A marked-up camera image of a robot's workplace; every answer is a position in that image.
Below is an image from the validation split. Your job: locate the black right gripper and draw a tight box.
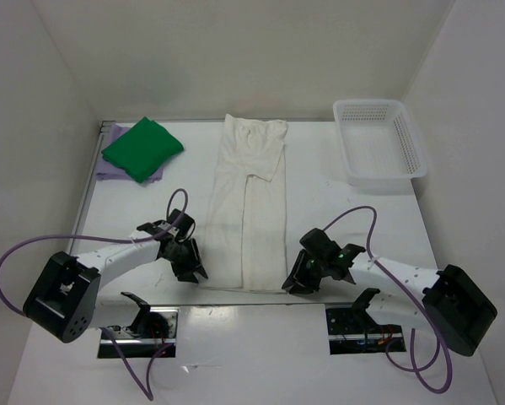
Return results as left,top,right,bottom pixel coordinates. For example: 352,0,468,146
282,248,328,294

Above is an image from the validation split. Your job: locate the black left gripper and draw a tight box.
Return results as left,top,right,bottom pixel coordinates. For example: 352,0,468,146
164,237,207,284

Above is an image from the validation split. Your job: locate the white t-shirt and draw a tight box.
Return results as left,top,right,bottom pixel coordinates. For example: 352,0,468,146
201,115,287,294

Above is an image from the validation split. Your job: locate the green t-shirt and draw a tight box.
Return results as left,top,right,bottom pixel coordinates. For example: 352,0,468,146
101,117,185,183

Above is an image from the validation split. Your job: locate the purple t-shirt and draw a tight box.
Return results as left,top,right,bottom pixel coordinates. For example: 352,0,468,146
94,123,163,184

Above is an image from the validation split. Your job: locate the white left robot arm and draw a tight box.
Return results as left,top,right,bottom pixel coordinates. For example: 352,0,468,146
23,209,207,343

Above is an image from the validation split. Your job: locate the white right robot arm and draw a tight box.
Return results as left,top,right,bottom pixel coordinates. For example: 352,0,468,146
277,228,497,357

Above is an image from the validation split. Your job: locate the white plastic basket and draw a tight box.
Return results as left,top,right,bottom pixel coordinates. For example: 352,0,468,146
333,99,427,187

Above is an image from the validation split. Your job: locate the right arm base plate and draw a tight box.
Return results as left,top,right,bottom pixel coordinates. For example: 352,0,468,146
325,303,406,354

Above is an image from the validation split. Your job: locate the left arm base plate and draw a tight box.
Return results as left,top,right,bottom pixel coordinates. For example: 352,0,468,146
107,306,180,359

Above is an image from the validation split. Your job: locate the aluminium table edge rail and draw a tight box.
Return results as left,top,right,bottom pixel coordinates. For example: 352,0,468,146
73,121,115,234

